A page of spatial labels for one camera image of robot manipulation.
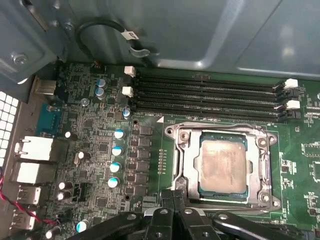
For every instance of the silver blue capacitor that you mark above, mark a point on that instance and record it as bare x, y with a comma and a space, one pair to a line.
100, 92
117, 151
82, 226
115, 167
101, 83
113, 182
119, 134
126, 113

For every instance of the silver case screw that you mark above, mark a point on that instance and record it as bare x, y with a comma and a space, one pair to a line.
68, 25
20, 58

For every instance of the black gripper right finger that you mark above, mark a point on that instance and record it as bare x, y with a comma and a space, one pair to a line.
192, 225

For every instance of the RAM slot with black clips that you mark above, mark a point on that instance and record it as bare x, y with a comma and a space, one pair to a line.
200, 92
310, 235
200, 113

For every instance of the small silver metal port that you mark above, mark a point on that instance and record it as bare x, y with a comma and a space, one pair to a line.
45, 87

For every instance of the silver round board screw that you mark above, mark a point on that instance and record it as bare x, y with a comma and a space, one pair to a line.
85, 101

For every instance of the CPU with silver top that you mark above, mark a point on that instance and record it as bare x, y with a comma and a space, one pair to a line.
222, 165

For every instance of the RAM slot with white clips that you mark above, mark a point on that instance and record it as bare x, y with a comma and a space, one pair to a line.
200, 82
200, 103

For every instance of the green motherboard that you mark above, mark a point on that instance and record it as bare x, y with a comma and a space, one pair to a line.
296, 140

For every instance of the black PC case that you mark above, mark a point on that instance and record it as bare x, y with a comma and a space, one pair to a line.
200, 32

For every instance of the metal socket cover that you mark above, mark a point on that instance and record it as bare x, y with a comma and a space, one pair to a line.
191, 150

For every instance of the black capacitor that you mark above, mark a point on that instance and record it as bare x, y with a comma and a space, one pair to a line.
63, 195
65, 185
71, 135
83, 155
52, 233

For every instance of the silver USB port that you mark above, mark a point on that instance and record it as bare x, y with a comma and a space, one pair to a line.
23, 221
29, 195

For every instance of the CPU socket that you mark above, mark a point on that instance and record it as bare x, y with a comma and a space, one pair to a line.
272, 198

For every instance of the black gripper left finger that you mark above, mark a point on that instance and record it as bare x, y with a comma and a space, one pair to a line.
160, 225

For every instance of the silver metal port housing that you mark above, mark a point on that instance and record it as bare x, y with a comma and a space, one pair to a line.
37, 148
35, 173

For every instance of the black fan connector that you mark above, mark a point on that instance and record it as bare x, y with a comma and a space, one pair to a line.
98, 68

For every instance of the blue video port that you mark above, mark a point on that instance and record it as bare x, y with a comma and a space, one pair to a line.
48, 120

